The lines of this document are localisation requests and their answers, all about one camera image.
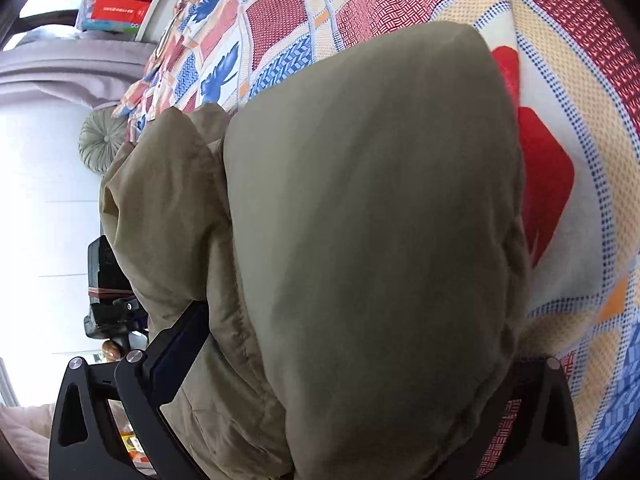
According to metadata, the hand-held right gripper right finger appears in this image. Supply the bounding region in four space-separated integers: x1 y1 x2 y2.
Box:
502 356 581 480

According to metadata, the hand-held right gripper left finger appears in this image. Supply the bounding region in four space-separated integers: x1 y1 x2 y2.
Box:
48 300 211 480

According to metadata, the beige puffer jacket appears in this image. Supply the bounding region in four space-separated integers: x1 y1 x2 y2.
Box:
98 21 532 480

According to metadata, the round grey pleated cushion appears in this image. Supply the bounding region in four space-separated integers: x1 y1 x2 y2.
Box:
78 108 133 176

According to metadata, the pink quilted cloth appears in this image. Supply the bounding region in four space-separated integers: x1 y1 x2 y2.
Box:
0 402 57 480

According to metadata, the leaf print patchwork blanket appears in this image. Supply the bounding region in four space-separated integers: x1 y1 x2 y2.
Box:
112 0 640 480

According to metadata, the grey curtain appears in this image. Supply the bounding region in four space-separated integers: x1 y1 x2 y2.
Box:
0 0 201 111

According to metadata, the pale blue box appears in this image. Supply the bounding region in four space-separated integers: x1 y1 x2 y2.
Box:
77 12 142 37

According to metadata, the red box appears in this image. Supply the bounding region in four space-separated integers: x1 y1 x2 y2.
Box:
92 0 151 27

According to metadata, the white shelf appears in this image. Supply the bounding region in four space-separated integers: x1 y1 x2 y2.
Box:
135 0 173 43

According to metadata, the window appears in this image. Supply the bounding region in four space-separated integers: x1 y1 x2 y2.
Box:
4 0 86 52

